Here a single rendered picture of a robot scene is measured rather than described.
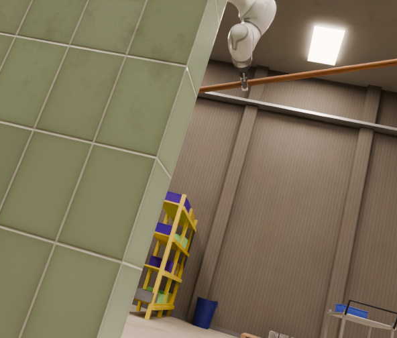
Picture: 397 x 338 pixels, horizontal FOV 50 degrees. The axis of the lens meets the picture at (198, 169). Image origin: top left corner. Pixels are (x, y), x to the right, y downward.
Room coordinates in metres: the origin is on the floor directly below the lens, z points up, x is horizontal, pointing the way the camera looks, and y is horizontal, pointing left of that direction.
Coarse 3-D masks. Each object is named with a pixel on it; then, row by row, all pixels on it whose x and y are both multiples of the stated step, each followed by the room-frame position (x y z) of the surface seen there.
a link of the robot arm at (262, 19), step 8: (232, 0) 1.51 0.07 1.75; (240, 0) 1.51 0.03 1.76; (248, 0) 1.51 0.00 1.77; (256, 0) 1.51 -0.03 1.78; (264, 0) 1.52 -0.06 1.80; (272, 0) 1.53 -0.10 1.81; (240, 8) 1.53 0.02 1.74; (248, 8) 1.51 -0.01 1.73; (256, 8) 1.51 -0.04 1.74; (264, 8) 1.51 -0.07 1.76; (272, 8) 1.53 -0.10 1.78; (240, 16) 1.56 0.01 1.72; (248, 16) 1.53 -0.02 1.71; (256, 16) 1.52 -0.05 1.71; (264, 16) 1.52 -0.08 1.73; (272, 16) 1.55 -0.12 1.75; (256, 24) 1.53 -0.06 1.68; (264, 24) 1.54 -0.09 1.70; (264, 32) 1.58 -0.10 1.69
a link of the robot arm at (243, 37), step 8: (240, 24) 1.49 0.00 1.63; (248, 24) 1.53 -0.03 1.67; (232, 32) 1.50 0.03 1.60; (240, 32) 1.49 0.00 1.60; (248, 32) 1.49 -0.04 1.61; (256, 32) 1.54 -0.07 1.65; (232, 40) 1.52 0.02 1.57; (240, 40) 1.50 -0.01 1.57; (248, 40) 1.51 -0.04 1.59; (256, 40) 1.56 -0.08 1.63; (232, 48) 1.56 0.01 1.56; (240, 48) 1.54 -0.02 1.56; (248, 48) 1.55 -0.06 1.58; (232, 56) 1.64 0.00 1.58; (240, 56) 1.59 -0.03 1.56; (248, 56) 1.61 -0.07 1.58
